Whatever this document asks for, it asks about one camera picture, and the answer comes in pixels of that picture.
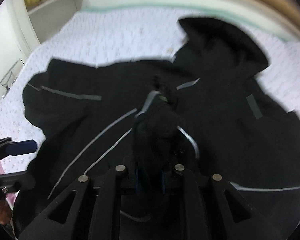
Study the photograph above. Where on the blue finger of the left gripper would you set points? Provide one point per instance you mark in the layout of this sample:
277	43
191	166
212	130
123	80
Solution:
21	147

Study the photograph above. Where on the black hooded jacket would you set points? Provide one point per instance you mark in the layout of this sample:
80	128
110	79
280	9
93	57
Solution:
175	201

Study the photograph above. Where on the person's left hand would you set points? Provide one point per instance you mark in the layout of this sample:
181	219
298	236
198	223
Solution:
5	212

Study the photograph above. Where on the white corner bookshelf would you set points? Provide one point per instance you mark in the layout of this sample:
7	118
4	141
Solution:
49	16

